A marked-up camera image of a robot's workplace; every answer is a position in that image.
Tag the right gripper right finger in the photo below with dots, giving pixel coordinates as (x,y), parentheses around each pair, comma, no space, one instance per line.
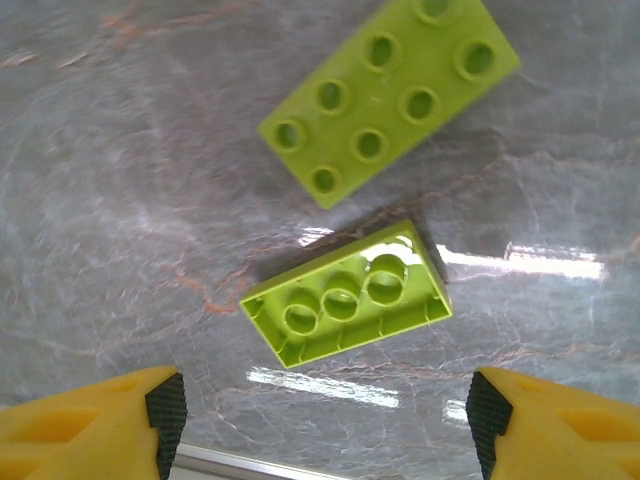
(575,440)

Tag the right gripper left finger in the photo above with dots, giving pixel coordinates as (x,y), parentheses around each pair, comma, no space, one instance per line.
(70,435)

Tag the green two-by-four lego brick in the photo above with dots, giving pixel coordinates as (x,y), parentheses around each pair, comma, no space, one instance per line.
(350,330)

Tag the green two-by-four lego plate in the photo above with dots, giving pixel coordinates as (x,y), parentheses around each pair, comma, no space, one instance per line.
(372,97)

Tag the wide aluminium table rail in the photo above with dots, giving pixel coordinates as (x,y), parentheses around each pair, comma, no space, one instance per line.
(225,463)

